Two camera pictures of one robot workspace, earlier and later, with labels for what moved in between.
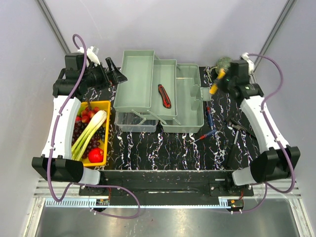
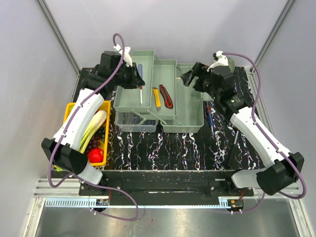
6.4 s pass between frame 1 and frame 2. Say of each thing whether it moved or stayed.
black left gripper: moved
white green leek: stayed
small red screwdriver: moved
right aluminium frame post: stayed
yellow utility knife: moved
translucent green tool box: stayed
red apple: stayed
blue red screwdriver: stayed
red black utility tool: stayed
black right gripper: moved
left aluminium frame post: stayed
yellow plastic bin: stayed
